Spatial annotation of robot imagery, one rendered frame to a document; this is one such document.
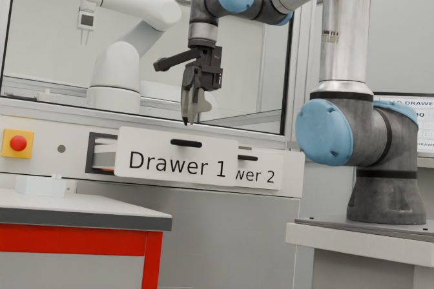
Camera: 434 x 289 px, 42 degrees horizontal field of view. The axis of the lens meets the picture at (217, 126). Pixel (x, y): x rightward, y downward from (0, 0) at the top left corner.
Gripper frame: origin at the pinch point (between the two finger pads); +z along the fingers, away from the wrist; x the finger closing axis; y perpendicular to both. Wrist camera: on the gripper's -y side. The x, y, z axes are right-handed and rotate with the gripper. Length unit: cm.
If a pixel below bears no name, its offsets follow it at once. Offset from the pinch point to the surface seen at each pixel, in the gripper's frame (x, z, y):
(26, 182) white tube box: -4.0, 18.6, -36.6
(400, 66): 94, -53, 150
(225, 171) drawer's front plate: -10.9, 12.2, 7.1
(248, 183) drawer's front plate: 21.1, 14.4, 30.0
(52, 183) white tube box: -3.8, 18.4, -31.0
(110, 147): 5.2, 8.8, -17.2
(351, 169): 125, 2, 147
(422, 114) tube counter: 12, -14, 88
